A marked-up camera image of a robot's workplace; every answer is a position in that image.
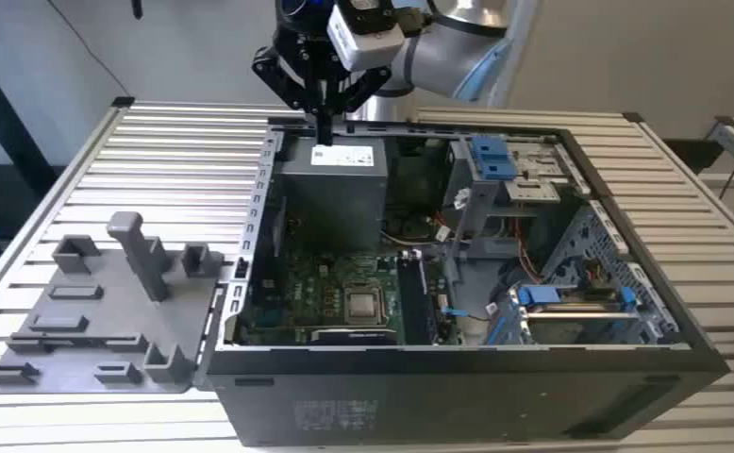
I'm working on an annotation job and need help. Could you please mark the grey plastic parts rack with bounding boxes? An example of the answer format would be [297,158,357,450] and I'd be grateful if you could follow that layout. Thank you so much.
[0,210,229,395]

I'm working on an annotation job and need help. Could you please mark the blue plastic drive latch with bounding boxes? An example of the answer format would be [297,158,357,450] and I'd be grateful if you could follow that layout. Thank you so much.
[469,135,513,181]

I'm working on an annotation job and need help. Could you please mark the silver metal drive cage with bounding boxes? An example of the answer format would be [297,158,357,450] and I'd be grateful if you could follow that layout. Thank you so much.
[444,133,585,246]

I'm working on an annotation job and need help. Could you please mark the black Nvidia graphics card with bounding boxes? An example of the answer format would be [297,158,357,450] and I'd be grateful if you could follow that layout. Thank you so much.
[309,328,400,346]

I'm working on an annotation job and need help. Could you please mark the black PC case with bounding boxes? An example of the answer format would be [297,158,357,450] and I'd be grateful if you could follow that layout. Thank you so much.
[198,115,732,448]

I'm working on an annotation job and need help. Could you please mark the green Dell motherboard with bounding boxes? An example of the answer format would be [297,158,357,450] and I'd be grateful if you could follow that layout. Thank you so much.
[238,249,468,345]

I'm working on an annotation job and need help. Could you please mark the CPU socket metal frame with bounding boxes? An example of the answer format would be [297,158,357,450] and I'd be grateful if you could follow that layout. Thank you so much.
[338,281,392,327]

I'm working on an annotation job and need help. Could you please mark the silver CPU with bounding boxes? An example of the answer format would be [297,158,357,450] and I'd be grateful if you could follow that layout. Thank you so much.
[345,292,384,325]

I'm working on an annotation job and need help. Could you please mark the grey power supply unit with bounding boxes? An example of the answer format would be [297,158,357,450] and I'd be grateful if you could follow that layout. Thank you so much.
[274,141,389,251]

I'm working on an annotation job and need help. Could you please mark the black floor stand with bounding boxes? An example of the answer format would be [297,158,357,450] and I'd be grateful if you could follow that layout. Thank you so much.
[0,30,69,265]

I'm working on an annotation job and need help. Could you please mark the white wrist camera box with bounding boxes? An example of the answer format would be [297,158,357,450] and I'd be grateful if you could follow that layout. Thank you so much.
[325,4,405,73]

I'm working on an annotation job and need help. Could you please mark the hard disk in blue carrier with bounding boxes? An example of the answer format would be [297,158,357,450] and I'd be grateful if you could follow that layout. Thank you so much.
[506,282,637,348]

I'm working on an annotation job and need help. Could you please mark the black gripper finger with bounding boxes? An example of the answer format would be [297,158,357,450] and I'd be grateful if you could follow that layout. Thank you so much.
[324,67,393,146]
[250,44,328,146]

